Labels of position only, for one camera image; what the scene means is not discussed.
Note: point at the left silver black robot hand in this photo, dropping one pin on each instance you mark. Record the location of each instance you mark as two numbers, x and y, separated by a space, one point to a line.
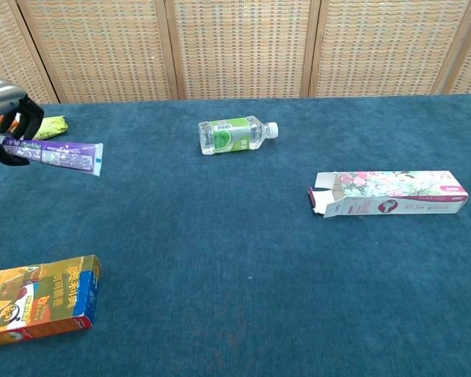
4 96

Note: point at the purple white toothpaste tube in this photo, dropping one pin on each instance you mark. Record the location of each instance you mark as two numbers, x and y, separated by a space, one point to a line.
63 155

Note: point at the floral patterned white box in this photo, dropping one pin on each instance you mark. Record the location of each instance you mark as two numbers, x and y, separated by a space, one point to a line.
396 192

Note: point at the yellow orange biscuit box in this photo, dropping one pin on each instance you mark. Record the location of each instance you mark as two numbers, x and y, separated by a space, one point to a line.
43 298

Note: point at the orange white snack packet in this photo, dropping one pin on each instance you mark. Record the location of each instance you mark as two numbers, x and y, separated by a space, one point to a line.
6 125

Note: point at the yellow-green snack packet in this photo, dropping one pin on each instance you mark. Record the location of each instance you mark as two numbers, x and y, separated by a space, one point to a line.
55 125

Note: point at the clear water bottle green label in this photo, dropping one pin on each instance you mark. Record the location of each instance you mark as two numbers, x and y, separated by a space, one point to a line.
227 135

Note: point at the blue carpet table cover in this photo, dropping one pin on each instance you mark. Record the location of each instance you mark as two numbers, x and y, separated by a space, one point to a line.
235 255

